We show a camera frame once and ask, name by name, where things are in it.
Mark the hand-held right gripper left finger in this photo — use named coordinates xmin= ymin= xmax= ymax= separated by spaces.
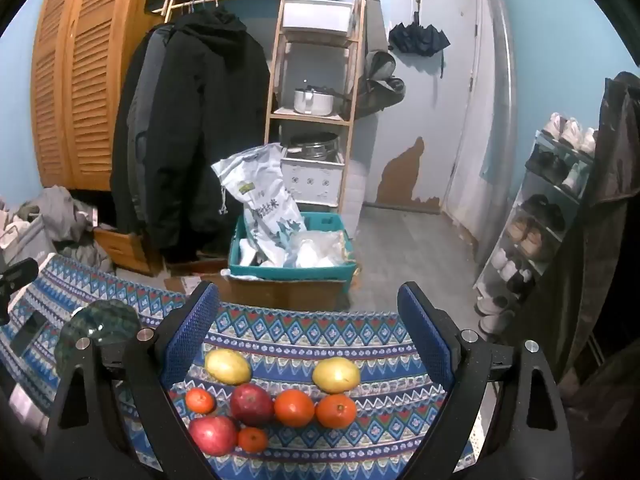
xmin=42 ymin=281 xmax=223 ymax=480

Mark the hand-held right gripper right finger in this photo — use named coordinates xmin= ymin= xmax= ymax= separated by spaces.
xmin=396 ymin=281 xmax=573 ymax=480

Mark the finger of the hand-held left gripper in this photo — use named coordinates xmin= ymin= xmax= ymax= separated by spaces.
xmin=0 ymin=258 xmax=39 ymax=293

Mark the yellow mango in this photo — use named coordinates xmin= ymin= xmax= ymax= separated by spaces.
xmin=205 ymin=349 xmax=252 ymax=386

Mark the small orange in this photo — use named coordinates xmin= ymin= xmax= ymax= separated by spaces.
xmin=237 ymin=426 xmax=269 ymax=453
xmin=185 ymin=388 xmax=217 ymax=415

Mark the dark green glass plate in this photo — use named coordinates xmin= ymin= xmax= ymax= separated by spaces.
xmin=54 ymin=299 xmax=142 ymax=376

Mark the red apple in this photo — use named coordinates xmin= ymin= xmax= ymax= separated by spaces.
xmin=230 ymin=383 xmax=276 ymax=428
xmin=188 ymin=415 xmax=238 ymax=457

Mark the green pear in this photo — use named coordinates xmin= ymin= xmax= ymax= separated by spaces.
xmin=312 ymin=357 xmax=362 ymax=394

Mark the large orange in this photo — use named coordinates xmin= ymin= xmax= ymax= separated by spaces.
xmin=274 ymin=389 xmax=316 ymax=428
xmin=315 ymin=394 xmax=357 ymax=428

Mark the grey fabric storage bin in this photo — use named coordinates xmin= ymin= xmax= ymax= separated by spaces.
xmin=0 ymin=210 xmax=56 ymax=271

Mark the black smartphone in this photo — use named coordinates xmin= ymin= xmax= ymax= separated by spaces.
xmin=10 ymin=310 xmax=49 ymax=356

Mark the pile of grey clothes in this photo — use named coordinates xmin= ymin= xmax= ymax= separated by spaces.
xmin=17 ymin=186 xmax=116 ymax=271

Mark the wooden drawer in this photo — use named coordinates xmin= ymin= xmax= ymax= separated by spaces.
xmin=94 ymin=227 xmax=166 ymax=276

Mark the cardboard box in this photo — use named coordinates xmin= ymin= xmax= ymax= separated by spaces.
xmin=220 ymin=270 xmax=353 ymax=311

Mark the white shoe rack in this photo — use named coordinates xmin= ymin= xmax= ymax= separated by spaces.
xmin=472 ymin=130 xmax=598 ymax=336

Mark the teal plastic crate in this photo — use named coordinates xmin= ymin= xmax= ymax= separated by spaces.
xmin=228 ymin=211 xmax=358 ymax=281

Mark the blue patterned tablecloth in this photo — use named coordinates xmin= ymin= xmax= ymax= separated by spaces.
xmin=0 ymin=254 xmax=493 ymax=480

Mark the clear plastic bag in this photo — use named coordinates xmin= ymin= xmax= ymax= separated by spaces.
xmin=285 ymin=230 xmax=348 ymax=268

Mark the shoe rack with shoes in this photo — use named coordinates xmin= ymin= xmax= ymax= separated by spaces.
xmin=475 ymin=112 xmax=598 ymax=336

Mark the white rice bag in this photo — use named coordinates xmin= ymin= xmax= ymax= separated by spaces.
xmin=211 ymin=143 xmax=307 ymax=266

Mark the white patterned box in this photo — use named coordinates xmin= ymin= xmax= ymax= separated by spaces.
xmin=281 ymin=157 xmax=346 ymax=206

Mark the grey jacket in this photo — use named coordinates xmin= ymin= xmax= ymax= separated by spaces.
xmin=125 ymin=25 xmax=176 ymax=241

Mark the dark brown hanging coat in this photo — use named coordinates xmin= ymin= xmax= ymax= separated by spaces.
xmin=520 ymin=71 xmax=640 ymax=461

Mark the black hooded coat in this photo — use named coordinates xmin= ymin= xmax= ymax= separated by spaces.
xmin=110 ymin=7 xmax=271 ymax=263

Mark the wooden louvered wardrobe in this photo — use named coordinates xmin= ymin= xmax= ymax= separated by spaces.
xmin=30 ymin=0 xmax=161 ymax=192

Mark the steel pot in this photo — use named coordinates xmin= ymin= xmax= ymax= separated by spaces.
xmin=287 ymin=132 xmax=341 ymax=161

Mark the pale blue door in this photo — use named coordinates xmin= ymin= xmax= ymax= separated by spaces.
xmin=350 ymin=0 xmax=493 ymax=216

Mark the grey hanging bag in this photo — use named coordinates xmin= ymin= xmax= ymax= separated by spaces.
xmin=360 ymin=50 xmax=407 ymax=116

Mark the white cooking pot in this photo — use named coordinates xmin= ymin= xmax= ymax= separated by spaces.
xmin=293 ymin=86 xmax=336 ymax=116

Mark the metal pipe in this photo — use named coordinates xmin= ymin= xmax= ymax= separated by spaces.
xmin=485 ymin=0 xmax=518 ymax=261

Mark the wooden shelf rack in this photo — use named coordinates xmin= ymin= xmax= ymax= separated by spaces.
xmin=263 ymin=0 xmax=368 ymax=241

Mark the black folded umbrella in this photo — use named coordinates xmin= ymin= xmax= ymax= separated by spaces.
xmin=389 ymin=0 xmax=450 ymax=58

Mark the white plastic storage bin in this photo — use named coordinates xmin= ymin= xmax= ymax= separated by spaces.
xmin=282 ymin=0 xmax=356 ymax=36

